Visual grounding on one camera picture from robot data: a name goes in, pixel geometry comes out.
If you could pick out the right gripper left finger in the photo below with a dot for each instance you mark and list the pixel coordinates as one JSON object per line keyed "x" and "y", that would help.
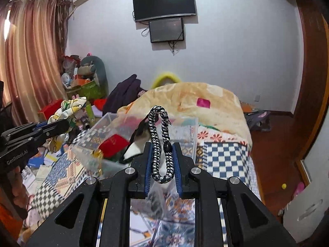
{"x": 142, "y": 163}

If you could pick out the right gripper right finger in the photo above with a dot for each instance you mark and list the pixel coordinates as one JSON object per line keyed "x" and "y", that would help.
{"x": 182, "y": 166}

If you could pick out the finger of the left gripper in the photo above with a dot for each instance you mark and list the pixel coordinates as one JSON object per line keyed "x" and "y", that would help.
{"x": 44, "y": 126}
{"x": 55, "y": 129}

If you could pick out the floral fabric scrunchie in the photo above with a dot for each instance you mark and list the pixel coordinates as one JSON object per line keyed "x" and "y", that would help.
{"x": 69, "y": 111}

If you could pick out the red velvet pouch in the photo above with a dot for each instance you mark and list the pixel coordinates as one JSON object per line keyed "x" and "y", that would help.
{"x": 112, "y": 145}

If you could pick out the bagged silver scouring pad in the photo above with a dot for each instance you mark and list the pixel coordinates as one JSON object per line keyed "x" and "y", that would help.
{"x": 156, "y": 201}

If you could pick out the black white tote bag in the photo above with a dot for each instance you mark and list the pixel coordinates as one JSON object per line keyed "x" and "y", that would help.
{"x": 137, "y": 142}

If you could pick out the left hand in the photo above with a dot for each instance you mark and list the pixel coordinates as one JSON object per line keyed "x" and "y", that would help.
{"x": 18, "y": 189}

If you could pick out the red gift box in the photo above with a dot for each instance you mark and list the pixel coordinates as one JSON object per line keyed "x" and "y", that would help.
{"x": 47, "y": 111}

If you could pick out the clear plastic storage box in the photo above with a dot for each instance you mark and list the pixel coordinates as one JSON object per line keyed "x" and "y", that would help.
{"x": 182, "y": 130}

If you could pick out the green cardboard box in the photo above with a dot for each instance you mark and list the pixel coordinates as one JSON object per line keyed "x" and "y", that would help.
{"x": 89, "y": 90}

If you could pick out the patchwork patterned bedspread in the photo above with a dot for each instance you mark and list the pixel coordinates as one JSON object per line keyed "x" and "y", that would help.
{"x": 220, "y": 159}

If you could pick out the beige fleece blanket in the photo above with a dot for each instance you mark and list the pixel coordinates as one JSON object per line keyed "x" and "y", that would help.
{"x": 219, "y": 112}

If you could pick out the dark purple jacket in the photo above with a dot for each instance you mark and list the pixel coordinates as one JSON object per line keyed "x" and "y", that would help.
{"x": 123, "y": 94}

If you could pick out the pink striped curtain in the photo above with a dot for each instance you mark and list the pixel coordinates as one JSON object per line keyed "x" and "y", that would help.
{"x": 33, "y": 43}

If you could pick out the brown wooden door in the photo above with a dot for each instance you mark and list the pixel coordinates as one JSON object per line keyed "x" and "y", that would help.
{"x": 312, "y": 102}

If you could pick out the small wall monitor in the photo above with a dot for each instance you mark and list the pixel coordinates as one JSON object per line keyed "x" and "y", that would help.
{"x": 166, "y": 30}

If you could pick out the large black wall television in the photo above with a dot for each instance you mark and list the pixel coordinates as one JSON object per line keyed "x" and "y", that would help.
{"x": 145, "y": 10}

